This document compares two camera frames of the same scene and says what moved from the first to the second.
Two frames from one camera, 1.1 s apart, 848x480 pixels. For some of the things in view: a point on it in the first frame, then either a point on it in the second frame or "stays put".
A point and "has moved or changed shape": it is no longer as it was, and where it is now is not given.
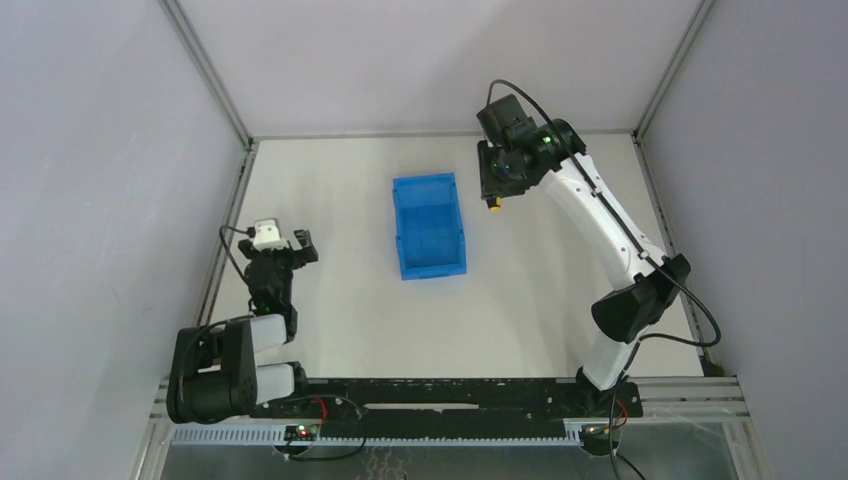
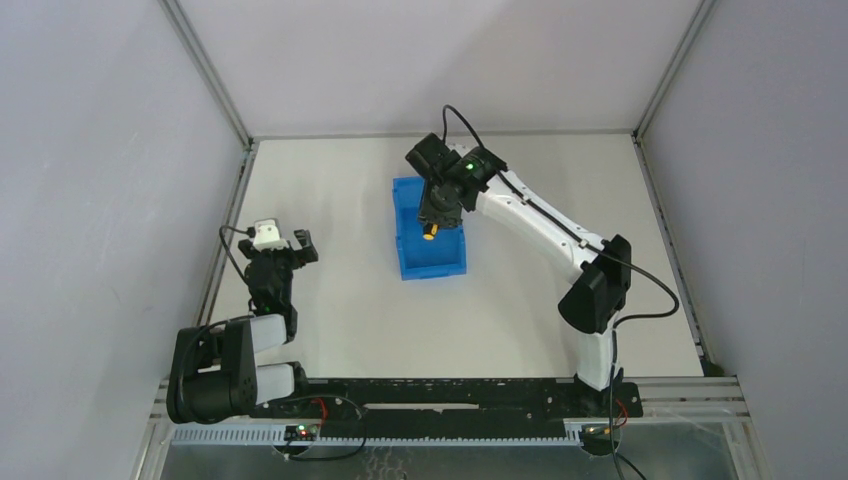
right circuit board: x=594 y=439 stays put
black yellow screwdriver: x=493 y=204 has moved or changed shape
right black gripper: x=490 y=195 -> x=436 y=216
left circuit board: x=302 y=432 stays put
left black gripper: x=274 y=251 stays put
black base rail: x=456 y=399 stays put
